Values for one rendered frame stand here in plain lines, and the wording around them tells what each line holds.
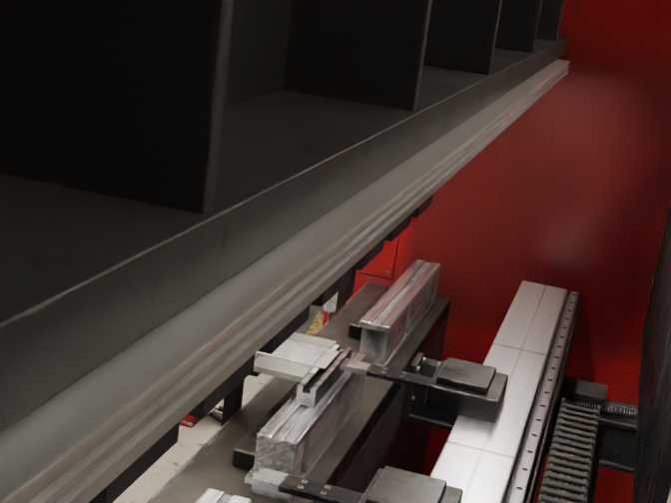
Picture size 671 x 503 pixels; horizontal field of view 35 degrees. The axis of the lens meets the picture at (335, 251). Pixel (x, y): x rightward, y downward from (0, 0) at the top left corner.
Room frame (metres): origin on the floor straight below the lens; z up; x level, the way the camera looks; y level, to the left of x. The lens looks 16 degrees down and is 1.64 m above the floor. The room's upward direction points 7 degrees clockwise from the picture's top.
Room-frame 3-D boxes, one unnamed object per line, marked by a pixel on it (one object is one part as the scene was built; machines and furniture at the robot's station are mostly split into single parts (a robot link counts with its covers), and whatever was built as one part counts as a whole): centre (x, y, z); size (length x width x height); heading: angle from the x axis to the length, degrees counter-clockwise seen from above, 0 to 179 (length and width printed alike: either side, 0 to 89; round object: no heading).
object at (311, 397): (1.58, -0.01, 0.98); 0.20 x 0.03 x 0.03; 165
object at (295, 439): (1.55, 0.00, 0.92); 0.39 x 0.06 x 0.10; 165
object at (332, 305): (1.60, -0.02, 1.13); 0.10 x 0.02 x 0.10; 165
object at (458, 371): (1.56, -0.16, 1.01); 0.26 x 0.12 x 0.05; 75
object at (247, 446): (1.58, 0.05, 0.89); 0.30 x 0.05 x 0.03; 165
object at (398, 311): (2.14, -0.15, 0.92); 0.50 x 0.06 x 0.10; 165
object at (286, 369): (1.64, 0.13, 1.00); 0.26 x 0.18 x 0.01; 75
